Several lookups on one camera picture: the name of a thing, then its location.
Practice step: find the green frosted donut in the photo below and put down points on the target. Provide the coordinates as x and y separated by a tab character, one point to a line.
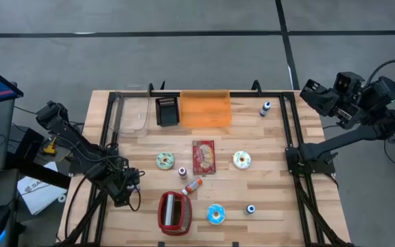
160	161

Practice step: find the black arched clamp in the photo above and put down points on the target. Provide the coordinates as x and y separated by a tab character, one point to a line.
253	88

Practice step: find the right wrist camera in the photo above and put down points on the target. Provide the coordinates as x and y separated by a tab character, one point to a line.
348	84

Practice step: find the orange plastic bin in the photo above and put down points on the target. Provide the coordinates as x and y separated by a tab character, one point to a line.
204	109

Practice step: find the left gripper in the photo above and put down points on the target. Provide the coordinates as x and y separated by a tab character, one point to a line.
122	185

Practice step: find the black aluminium frame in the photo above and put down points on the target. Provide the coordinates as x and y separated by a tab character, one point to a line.
166	93

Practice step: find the black slotted holder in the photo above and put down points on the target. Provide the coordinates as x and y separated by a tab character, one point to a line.
167	115

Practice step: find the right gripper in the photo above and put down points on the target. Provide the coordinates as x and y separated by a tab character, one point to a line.
346	115

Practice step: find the purple capped small bottle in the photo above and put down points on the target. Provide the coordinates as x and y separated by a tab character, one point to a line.
182	173

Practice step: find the black edge bracket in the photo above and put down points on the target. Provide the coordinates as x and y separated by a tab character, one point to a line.
235	244
161	244

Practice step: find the orange capped bottle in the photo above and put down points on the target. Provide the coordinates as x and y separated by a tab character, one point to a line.
193	185

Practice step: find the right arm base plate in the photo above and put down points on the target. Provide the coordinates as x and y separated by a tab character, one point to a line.
324	168

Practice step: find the white frosted donut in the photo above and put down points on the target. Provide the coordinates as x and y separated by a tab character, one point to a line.
237	164

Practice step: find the blue frosted donut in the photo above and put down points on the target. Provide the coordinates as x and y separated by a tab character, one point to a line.
211	210

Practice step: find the yellow tool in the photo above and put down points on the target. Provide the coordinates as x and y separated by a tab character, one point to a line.
50	148

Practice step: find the white paper bag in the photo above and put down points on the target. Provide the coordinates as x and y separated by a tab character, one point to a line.
39	197

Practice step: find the black box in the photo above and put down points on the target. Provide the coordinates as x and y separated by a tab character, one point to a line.
29	142

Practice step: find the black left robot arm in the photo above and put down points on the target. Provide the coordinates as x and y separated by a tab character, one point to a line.
63	128

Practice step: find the black diagonal beam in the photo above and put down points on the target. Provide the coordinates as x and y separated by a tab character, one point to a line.
36	171

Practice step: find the clear acrylic tray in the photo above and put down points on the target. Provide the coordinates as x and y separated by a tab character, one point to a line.
132	116

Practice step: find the red popcorn box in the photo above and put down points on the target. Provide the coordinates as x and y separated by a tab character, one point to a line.
203	158

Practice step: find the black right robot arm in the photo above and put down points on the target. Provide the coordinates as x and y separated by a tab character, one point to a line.
348	137

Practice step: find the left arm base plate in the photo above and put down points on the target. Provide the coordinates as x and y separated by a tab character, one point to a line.
77	168

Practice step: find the white tape roll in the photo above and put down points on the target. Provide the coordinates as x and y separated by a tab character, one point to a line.
59	198

